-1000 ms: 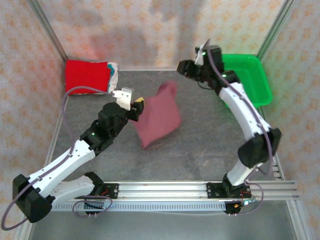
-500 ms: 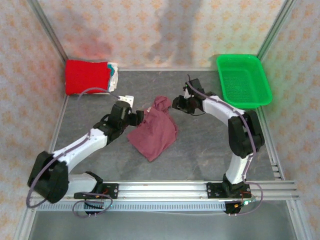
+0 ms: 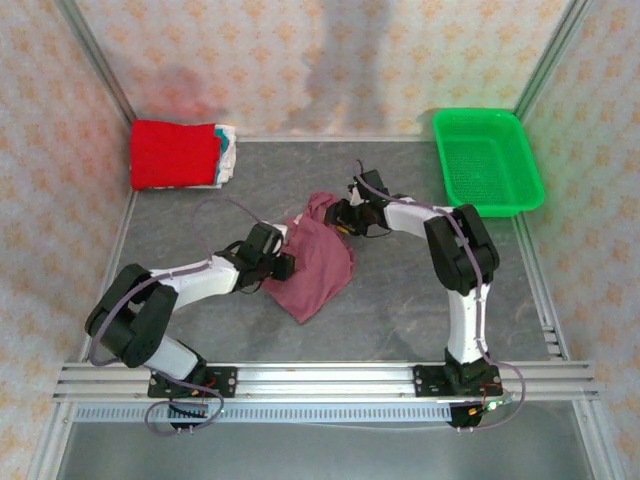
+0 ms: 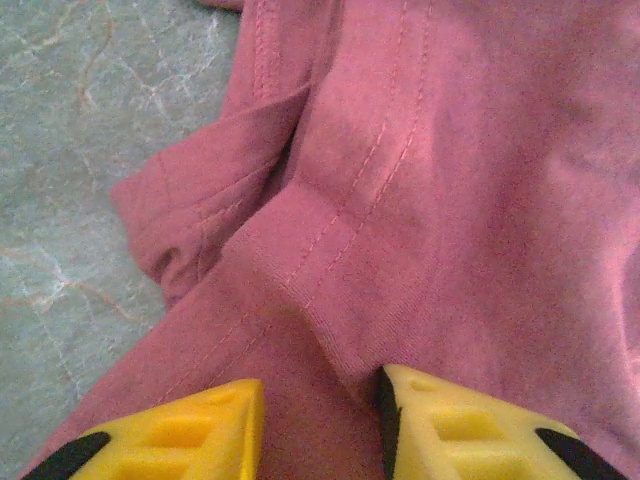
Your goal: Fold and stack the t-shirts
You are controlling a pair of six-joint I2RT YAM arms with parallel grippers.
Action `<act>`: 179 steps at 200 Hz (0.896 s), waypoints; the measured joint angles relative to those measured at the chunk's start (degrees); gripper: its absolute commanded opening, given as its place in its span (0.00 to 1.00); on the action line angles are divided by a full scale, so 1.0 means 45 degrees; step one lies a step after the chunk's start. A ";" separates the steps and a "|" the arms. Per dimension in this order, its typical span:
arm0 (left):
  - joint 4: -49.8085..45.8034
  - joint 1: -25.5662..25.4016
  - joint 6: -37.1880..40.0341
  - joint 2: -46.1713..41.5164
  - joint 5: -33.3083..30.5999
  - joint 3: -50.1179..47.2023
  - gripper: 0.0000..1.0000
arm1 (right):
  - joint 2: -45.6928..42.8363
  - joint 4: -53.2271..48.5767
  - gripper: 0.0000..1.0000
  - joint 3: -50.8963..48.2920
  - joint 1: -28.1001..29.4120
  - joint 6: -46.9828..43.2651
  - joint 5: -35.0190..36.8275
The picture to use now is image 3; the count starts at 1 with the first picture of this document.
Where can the maroon t-shirt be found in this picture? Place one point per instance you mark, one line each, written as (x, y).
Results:
(315, 270)

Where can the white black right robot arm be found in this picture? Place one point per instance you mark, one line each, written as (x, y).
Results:
(465, 325)

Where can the white folded t-shirt teal print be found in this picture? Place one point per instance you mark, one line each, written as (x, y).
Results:
(229, 160)

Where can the green plastic basket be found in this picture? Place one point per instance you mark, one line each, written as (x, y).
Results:
(482, 165)

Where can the red folded t-shirt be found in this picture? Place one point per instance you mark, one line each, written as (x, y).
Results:
(172, 155)

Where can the small circuit board green light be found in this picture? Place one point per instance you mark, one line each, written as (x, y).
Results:
(492, 405)

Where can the aluminium table back rail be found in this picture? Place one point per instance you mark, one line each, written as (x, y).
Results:
(300, 138)

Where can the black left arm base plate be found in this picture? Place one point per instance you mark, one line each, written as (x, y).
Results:
(225, 382)

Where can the aluminium mounting rail beam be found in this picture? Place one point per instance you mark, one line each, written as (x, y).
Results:
(325, 380)

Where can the aluminium table side rail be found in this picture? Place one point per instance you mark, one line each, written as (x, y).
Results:
(542, 295)
(123, 225)

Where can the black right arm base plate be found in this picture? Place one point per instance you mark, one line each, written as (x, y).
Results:
(425, 382)

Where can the aluminium frame post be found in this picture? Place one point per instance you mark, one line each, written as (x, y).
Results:
(548, 65)
(101, 65)

